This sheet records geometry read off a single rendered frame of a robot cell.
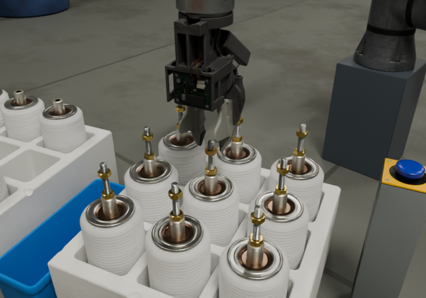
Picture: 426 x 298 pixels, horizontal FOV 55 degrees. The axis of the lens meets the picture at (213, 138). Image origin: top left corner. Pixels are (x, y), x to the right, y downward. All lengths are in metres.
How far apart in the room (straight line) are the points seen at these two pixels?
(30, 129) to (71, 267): 0.45
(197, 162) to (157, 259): 0.27
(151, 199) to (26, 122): 0.44
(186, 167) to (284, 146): 0.56
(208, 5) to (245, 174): 0.35
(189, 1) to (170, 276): 0.37
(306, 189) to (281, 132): 0.67
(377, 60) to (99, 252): 0.79
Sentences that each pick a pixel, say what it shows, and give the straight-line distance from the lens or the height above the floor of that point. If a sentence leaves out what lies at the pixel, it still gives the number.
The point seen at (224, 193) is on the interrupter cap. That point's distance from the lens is 0.68.
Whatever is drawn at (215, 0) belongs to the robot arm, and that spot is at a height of 0.57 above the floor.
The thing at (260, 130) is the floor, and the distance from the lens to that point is 1.38.
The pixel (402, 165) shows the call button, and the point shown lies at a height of 0.33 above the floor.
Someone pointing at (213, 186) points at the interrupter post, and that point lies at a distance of 0.68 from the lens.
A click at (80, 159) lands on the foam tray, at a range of 0.96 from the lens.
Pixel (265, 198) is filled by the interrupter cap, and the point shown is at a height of 0.25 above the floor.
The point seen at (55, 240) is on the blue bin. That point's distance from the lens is 0.92.
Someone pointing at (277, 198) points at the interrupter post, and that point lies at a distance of 0.64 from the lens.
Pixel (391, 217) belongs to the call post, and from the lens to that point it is 0.68.
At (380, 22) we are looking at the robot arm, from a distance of 1.11.
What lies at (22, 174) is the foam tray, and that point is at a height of 0.13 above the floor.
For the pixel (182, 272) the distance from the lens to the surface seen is 0.60.
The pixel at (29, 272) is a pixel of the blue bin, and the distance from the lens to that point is 0.90.
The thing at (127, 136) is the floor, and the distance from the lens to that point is 1.36.
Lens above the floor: 0.67
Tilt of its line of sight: 30 degrees down
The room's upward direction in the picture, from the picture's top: straight up
